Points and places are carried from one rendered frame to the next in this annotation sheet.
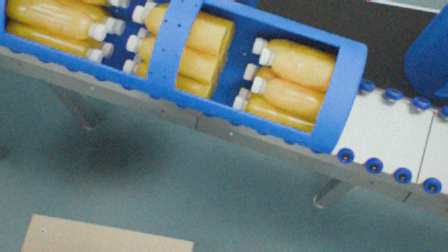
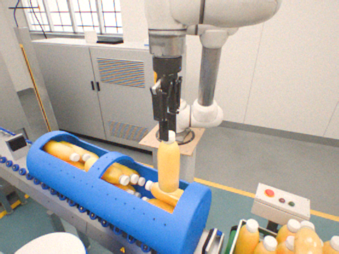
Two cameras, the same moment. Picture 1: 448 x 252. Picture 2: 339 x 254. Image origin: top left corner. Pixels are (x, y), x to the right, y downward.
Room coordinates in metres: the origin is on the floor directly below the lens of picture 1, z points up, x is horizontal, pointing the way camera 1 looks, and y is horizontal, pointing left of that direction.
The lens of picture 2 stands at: (1.10, 0.72, 1.77)
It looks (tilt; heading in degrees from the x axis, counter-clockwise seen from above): 30 degrees down; 202
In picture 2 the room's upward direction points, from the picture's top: straight up
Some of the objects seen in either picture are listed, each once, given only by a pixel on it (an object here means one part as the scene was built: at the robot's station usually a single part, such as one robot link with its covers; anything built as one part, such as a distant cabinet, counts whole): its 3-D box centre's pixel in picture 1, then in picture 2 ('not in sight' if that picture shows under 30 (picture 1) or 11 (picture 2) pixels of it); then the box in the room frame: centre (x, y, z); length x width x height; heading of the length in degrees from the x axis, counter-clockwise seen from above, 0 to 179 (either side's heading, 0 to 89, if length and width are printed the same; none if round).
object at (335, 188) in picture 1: (334, 189); (79, 225); (0.40, -0.35, 0.31); 0.06 x 0.06 x 0.63; 82
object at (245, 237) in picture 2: not in sight; (246, 242); (0.54, 0.81, 1.00); 0.07 x 0.07 x 0.20
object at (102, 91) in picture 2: not in sight; (110, 96); (-1.25, -1.19, 0.72); 2.15 x 0.54 x 1.45; 90
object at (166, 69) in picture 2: not in sight; (167, 74); (0.60, 0.51, 1.64); 0.08 x 0.07 x 0.09; 172
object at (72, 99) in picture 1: (74, 102); not in sight; (0.54, 0.62, 0.31); 0.06 x 0.06 x 0.63; 82
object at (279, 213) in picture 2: not in sight; (279, 206); (0.36, 0.93, 1.05); 0.20 x 0.10 x 0.10; 82
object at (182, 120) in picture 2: not in sight; (176, 113); (-0.11, 0.28, 1.18); 0.18 x 0.16 x 0.22; 107
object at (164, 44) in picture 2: not in sight; (167, 43); (0.60, 0.51, 1.71); 0.09 x 0.09 x 0.06
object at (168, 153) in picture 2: not in sight; (168, 163); (0.60, 0.51, 1.34); 0.07 x 0.07 x 0.20
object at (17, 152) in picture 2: not in sight; (19, 147); (0.42, -0.64, 1.00); 0.10 x 0.04 x 0.15; 172
